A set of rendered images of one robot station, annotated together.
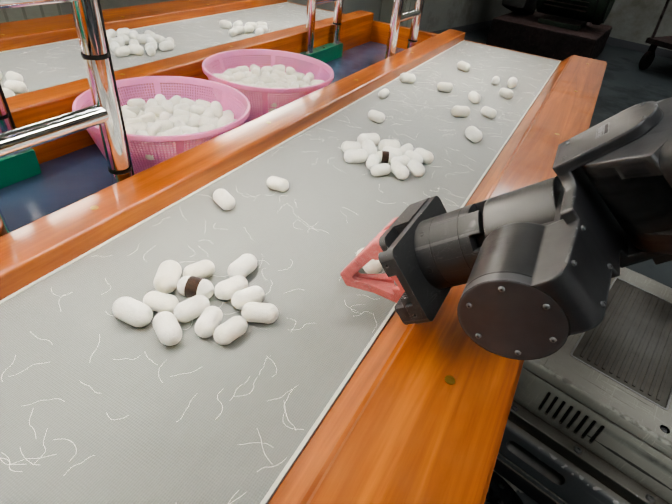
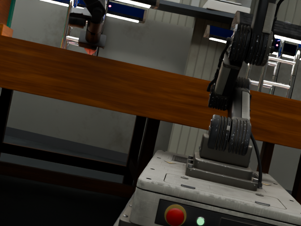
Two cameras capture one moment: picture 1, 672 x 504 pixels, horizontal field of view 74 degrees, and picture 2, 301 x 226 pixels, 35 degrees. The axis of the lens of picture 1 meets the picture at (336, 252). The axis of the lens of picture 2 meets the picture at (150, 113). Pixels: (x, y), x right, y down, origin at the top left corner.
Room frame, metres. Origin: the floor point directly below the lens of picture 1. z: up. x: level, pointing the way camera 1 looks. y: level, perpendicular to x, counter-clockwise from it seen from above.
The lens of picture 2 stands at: (-0.47, -1.80, 0.68)
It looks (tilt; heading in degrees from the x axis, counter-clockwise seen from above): 3 degrees down; 58
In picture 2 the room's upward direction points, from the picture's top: 12 degrees clockwise
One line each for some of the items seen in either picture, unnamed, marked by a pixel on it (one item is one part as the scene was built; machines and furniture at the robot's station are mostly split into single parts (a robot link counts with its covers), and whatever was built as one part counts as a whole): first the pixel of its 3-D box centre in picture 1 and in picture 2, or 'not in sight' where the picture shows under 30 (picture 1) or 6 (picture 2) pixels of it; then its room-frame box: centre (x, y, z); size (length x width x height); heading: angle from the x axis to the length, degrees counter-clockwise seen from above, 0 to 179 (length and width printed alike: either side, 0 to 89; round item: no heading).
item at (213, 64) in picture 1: (269, 90); not in sight; (0.95, 0.18, 0.72); 0.27 x 0.27 x 0.10
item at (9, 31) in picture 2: not in sight; (2, 32); (0.20, 0.91, 0.83); 0.30 x 0.06 x 0.07; 65
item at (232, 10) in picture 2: not in sight; (225, 10); (1.94, 1.23, 1.43); 0.37 x 0.35 x 0.09; 143
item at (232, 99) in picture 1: (169, 130); not in sight; (0.70, 0.30, 0.72); 0.27 x 0.27 x 0.10
